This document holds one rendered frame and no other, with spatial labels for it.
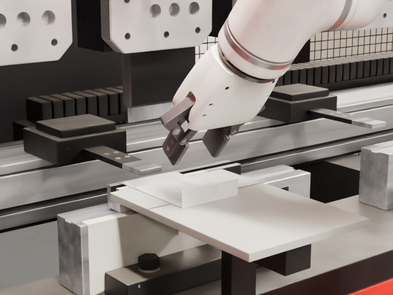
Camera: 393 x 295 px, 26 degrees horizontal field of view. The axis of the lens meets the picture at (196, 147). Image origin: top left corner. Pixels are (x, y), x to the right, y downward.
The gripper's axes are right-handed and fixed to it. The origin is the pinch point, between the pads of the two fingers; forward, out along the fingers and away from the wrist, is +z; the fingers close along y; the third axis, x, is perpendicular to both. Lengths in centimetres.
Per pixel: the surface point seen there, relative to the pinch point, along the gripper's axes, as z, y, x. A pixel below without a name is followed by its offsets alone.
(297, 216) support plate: -3.7, -4.2, 14.6
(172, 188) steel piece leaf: 7.1, 1.0, 1.4
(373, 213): 18.6, -41.0, 7.4
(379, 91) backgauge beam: 31, -80, -25
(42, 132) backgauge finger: 24.4, 3.5, -22.6
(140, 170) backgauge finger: 12.4, 0.0, -5.4
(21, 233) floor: 246, -99, -129
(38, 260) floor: 224, -89, -103
